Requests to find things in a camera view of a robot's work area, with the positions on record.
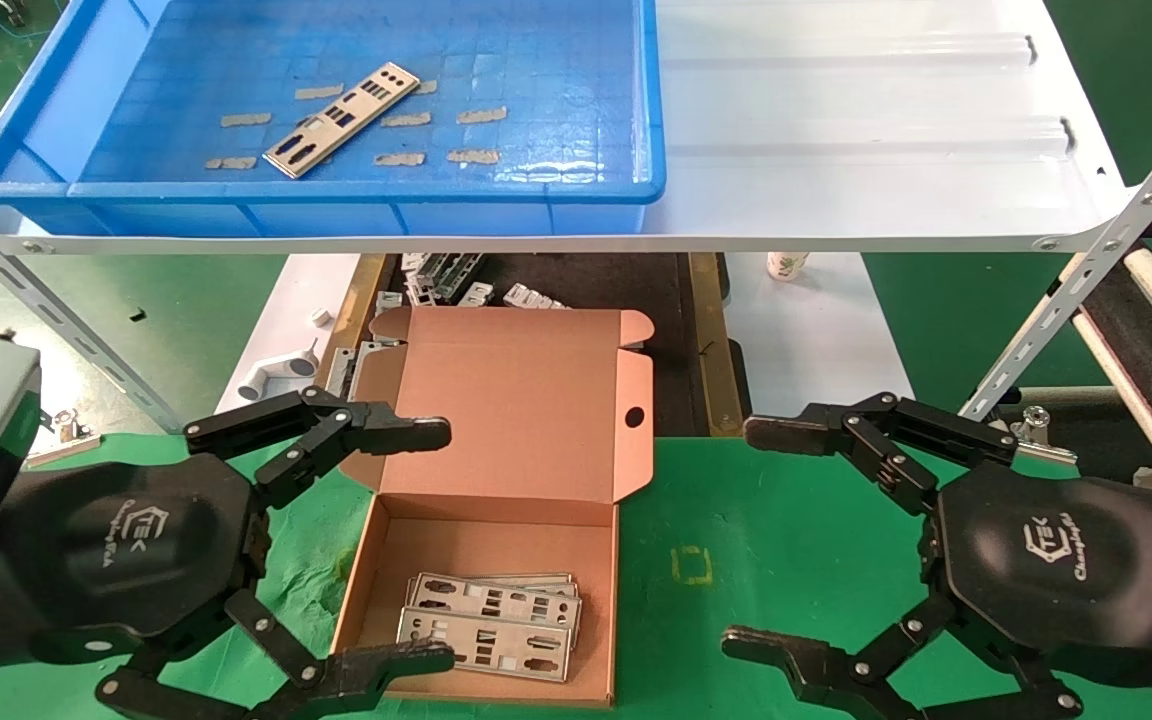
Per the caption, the stack of metal brackets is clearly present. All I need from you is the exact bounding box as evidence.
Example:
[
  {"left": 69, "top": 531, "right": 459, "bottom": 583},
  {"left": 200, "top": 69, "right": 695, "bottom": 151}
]
[{"left": 399, "top": 253, "right": 486, "bottom": 305}]

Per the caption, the silver metal io shield plate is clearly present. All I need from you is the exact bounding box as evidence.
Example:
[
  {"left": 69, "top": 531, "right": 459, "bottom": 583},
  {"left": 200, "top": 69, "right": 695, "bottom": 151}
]
[
  {"left": 262, "top": 61, "right": 422, "bottom": 181},
  {"left": 405, "top": 573, "right": 583, "bottom": 634},
  {"left": 395, "top": 606, "right": 575, "bottom": 685}
]

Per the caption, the perforated steel shelf post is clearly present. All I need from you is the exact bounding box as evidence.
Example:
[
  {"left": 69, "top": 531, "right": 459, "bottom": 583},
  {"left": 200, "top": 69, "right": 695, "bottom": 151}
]
[
  {"left": 0, "top": 193, "right": 184, "bottom": 434},
  {"left": 958, "top": 92, "right": 1152, "bottom": 423}
]

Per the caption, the brass conveyor side rail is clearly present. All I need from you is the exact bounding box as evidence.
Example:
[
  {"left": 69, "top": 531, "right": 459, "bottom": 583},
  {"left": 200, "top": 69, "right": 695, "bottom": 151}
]
[
  {"left": 319, "top": 253, "right": 389, "bottom": 401},
  {"left": 688, "top": 253, "right": 745, "bottom": 438}
]

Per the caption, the bent grey metal bracket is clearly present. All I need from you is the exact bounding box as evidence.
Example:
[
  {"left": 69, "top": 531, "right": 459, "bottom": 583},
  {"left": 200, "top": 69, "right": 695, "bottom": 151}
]
[{"left": 324, "top": 338, "right": 407, "bottom": 399}]

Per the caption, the green table cloth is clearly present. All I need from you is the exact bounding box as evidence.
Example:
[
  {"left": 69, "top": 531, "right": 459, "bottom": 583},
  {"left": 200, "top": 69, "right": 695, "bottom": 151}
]
[{"left": 0, "top": 432, "right": 1152, "bottom": 720}]

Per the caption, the open brown cardboard box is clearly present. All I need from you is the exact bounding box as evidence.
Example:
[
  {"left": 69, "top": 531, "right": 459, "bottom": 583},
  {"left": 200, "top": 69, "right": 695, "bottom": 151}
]
[{"left": 330, "top": 305, "right": 656, "bottom": 709}]

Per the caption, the blue plastic tray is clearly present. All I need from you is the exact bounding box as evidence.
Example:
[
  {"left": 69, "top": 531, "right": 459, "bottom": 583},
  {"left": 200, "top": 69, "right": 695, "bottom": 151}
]
[{"left": 0, "top": 0, "right": 665, "bottom": 238}]

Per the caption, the ribbed metal bracket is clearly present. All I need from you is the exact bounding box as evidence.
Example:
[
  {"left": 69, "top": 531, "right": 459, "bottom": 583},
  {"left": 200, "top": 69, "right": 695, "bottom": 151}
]
[{"left": 502, "top": 283, "right": 569, "bottom": 310}]

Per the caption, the white plastic pipe fitting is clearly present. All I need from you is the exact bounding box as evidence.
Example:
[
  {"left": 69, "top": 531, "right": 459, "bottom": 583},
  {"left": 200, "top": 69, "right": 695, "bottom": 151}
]
[{"left": 236, "top": 338, "right": 321, "bottom": 403}]

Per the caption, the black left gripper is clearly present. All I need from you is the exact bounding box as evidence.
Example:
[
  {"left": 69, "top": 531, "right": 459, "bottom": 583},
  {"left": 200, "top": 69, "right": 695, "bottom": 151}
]
[{"left": 0, "top": 385, "right": 457, "bottom": 720}]

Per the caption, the white metal shelf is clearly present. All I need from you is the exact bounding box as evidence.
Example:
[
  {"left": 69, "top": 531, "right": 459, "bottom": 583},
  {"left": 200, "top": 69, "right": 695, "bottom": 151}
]
[{"left": 0, "top": 0, "right": 1132, "bottom": 254}]

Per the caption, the metal table clamp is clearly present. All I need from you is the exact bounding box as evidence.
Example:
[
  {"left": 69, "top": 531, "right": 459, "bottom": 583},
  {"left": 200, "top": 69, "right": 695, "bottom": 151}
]
[
  {"left": 1008, "top": 404, "right": 1079, "bottom": 467},
  {"left": 24, "top": 408, "right": 103, "bottom": 469}
]

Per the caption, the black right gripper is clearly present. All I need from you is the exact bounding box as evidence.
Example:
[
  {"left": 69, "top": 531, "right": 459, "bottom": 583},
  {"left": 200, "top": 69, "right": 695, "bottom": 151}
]
[{"left": 721, "top": 392, "right": 1152, "bottom": 720}]

